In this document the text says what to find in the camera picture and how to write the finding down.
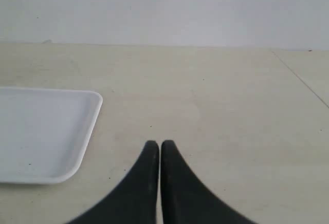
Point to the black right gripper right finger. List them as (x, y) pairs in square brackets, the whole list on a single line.
[(184, 198)]

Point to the white rectangular plastic tray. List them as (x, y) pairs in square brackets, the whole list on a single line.
[(45, 133)]

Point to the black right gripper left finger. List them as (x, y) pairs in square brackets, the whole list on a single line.
[(134, 199)]

